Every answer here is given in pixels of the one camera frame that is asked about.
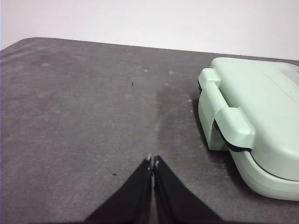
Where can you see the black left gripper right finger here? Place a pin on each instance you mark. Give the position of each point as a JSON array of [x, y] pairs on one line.
[[177, 203]]

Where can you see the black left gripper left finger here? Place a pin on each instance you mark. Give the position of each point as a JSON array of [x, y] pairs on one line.
[[130, 203]]

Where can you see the mint green breakfast machine base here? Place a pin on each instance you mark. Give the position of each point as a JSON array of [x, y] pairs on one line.
[[257, 182]]

